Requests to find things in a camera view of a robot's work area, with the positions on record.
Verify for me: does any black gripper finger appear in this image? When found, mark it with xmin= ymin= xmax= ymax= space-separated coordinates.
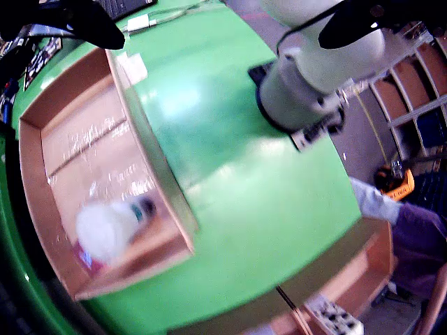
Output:
xmin=0 ymin=0 xmax=126 ymax=50
xmin=318 ymin=0 xmax=447 ymax=50

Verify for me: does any shallow cardboard tray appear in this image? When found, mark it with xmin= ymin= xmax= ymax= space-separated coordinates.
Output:
xmin=18 ymin=47 xmax=200 ymax=303

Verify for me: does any dark red box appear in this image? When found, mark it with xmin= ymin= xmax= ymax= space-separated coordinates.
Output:
xmin=71 ymin=240 xmax=108 ymax=278

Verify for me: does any open cardboard box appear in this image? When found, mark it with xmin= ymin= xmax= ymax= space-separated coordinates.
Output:
xmin=275 ymin=219 xmax=396 ymax=335
xmin=240 ymin=289 xmax=312 ymax=335

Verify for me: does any black laptop keyboard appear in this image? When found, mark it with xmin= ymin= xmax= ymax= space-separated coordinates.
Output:
xmin=96 ymin=0 xmax=159 ymax=22

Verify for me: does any black printed sticker sheet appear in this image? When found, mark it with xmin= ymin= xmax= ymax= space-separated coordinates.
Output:
xmin=23 ymin=36 xmax=63 ymax=92

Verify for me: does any white paper label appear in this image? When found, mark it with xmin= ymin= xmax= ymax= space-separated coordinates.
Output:
xmin=116 ymin=52 xmax=148 ymax=84

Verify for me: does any white shelf rack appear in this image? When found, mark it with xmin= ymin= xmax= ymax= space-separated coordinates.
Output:
xmin=366 ymin=20 xmax=447 ymax=158

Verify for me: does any orange floor tool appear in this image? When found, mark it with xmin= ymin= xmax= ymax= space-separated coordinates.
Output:
xmin=375 ymin=163 xmax=416 ymax=202

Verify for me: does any white bottle teal label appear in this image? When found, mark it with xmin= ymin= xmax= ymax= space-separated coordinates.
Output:
xmin=74 ymin=197 xmax=157 ymax=263

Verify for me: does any person in purple clothes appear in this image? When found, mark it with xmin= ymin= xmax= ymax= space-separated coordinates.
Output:
xmin=349 ymin=176 xmax=447 ymax=304

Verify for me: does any cow print carton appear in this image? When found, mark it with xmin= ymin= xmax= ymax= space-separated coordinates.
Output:
xmin=302 ymin=295 xmax=365 ymax=335

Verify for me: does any white adapter with cable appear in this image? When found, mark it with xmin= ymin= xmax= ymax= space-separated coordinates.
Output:
xmin=126 ymin=0 xmax=214 ymax=35

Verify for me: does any long thin black cable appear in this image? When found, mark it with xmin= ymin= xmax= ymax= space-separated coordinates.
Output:
xmin=275 ymin=6 xmax=338 ymax=55

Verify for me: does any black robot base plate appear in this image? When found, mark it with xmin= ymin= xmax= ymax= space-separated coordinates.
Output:
xmin=247 ymin=61 xmax=346 ymax=151

